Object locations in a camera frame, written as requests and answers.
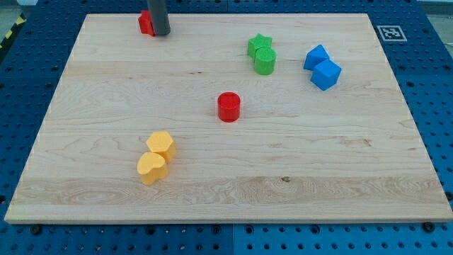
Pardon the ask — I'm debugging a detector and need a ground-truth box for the red star block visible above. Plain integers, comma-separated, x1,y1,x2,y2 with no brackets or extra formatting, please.
138,10,155,37

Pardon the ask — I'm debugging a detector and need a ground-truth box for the green star block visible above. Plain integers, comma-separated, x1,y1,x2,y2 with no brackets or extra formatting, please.
247,33,273,59

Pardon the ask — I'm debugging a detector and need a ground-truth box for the red cylinder block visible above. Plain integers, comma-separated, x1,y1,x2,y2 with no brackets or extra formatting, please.
217,91,241,123

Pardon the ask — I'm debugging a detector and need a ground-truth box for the light wooden board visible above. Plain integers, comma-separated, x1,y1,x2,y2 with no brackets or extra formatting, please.
5,13,452,225

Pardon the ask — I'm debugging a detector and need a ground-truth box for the yellow hexagon block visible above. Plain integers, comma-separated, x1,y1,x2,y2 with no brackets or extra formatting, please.
146,131,176,163

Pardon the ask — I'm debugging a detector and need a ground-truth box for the green cylinder block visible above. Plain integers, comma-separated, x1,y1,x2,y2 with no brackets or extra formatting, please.
254,47,277,75

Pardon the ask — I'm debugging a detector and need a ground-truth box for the yellow heart block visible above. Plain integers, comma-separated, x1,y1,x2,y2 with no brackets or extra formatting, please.
137,152,168,185

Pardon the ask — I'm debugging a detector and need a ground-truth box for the blue cube block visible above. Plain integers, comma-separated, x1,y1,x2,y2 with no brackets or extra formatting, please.
310,59,342,91

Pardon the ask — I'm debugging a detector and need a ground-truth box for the blue triangular block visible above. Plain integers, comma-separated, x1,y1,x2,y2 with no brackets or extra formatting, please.
304,45,330,71

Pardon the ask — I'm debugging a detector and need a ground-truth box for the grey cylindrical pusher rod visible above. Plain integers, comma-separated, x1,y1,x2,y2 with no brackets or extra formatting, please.
147,0,171,36

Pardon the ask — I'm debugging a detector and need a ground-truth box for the white fiducial marker tag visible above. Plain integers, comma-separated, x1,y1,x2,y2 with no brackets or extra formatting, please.
377,25,407,42

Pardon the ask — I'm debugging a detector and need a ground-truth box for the black bolt front left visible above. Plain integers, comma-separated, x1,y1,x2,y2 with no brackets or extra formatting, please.
30,225,42,236

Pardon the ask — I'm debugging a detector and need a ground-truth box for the black bolt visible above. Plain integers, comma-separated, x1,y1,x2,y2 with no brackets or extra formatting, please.
422,222,436,233
30,225,42,236

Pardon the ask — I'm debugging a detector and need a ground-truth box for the black bolt front right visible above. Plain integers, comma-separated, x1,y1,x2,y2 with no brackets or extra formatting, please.
422,222,436,233

